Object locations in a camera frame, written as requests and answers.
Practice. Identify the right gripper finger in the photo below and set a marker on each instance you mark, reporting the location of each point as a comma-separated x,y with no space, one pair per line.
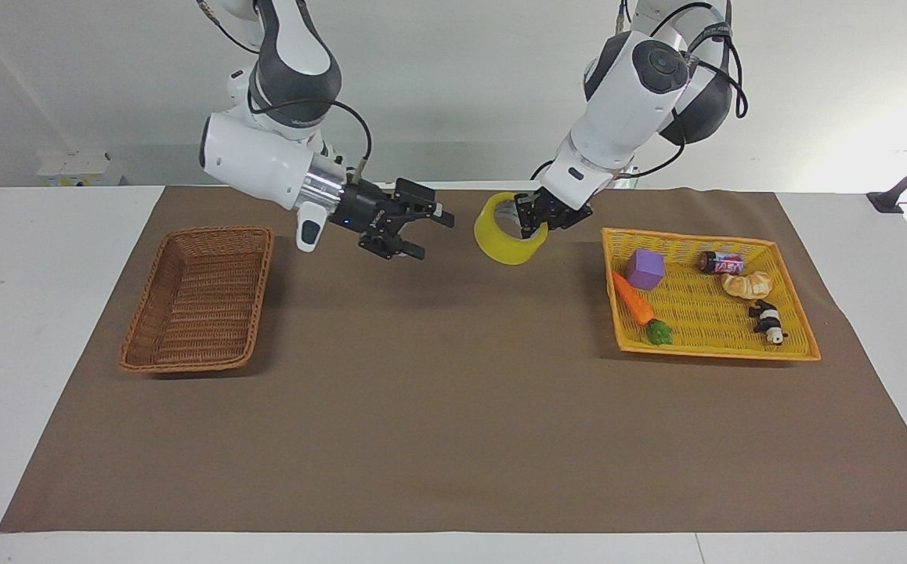
422,200
391,244

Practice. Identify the dark red can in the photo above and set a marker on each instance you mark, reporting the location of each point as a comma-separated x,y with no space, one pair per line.
721,262

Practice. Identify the orange toy carrot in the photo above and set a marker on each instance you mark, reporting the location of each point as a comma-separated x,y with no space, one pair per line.
632,301

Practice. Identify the panda toy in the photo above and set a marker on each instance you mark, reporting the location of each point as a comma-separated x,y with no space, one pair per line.
768,321

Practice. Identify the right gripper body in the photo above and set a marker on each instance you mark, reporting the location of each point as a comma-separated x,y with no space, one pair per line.
363,207

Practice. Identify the toy croissant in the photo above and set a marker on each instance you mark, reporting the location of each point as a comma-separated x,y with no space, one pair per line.
747,284

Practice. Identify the purple cube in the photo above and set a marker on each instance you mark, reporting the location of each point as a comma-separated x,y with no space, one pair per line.
645,269

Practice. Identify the yellow tape roll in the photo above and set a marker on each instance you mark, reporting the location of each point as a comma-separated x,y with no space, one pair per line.
500,249

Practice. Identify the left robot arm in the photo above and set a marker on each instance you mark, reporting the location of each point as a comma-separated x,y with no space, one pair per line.
626,102

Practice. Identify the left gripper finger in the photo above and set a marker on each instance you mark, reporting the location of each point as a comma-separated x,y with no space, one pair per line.
525,218
543,223

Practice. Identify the brown wicker basket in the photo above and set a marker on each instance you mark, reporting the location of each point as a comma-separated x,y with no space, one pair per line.
199,301

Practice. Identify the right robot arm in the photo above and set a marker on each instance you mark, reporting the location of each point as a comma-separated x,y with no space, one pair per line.
254,157

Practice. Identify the yellow plastic basket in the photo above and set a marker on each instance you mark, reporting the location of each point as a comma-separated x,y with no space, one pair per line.
704,313

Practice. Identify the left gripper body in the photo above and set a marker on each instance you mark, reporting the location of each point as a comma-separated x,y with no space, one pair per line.
565,213

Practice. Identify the white box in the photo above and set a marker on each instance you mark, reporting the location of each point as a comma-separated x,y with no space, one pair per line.
77,168

